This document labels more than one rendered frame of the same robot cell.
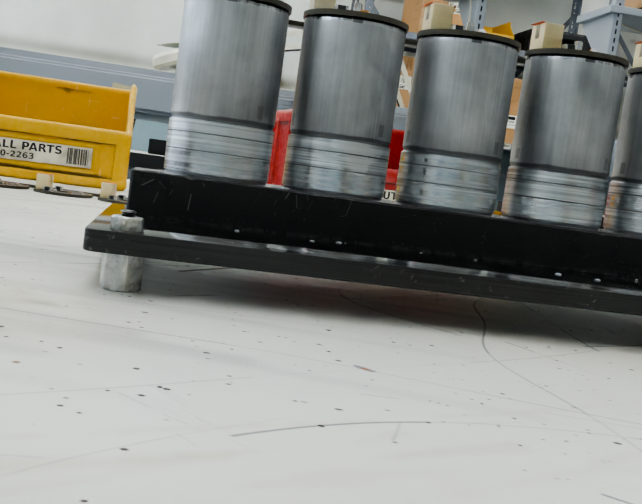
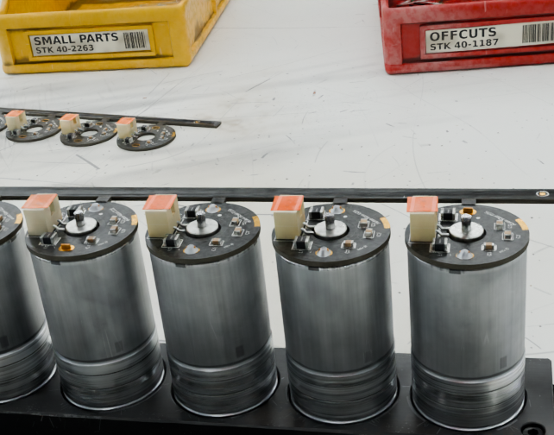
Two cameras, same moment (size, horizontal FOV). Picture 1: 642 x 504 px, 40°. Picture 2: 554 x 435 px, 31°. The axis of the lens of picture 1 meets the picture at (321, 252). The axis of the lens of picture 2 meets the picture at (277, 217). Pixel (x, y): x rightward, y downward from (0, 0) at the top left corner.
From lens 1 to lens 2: 0.19 m
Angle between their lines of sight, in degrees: 32
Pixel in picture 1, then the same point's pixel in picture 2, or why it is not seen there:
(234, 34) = not seen: outside the picture
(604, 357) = not seen: outside the picture
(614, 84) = (353, 284)
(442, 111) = (172, 325)
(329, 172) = (78, 389)
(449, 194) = (198, 400)
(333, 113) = (64, 341)
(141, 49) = not seen: outside the picture
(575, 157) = (323, 361)
